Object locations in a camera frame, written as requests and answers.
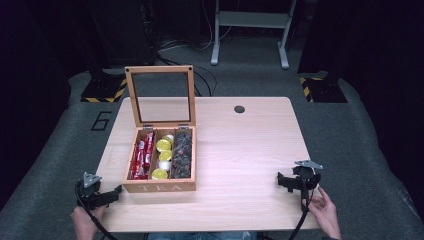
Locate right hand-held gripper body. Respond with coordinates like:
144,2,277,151
291,159,324,211

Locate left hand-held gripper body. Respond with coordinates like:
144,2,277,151
75,172,114,210

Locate person's left hand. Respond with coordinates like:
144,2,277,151
70,204,108,240

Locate person's right hand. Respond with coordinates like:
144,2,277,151
301,186,342,240

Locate pile of red sachets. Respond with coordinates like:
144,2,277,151
129,131,156,181

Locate wooden tea box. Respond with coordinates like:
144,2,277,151
122,65,198,194

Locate yellow-lid capsule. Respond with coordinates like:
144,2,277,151
151,168,169,181
155,138,172,153
158,149,174,163

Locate pile of dark tea packets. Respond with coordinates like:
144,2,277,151
170,129,194,180

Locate black stand striped base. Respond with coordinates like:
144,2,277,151
298,70,348,104
80,68,129,104

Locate white metal stand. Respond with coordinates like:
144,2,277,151
210,0,299,70

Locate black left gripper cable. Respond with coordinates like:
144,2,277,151
75,181,118,240

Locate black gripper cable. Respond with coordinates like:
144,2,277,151
288,188,314,240
75,181,118,240

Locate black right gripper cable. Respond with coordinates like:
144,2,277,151
288,188,314,240

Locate black floor cables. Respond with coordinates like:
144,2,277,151
156,36,234,98

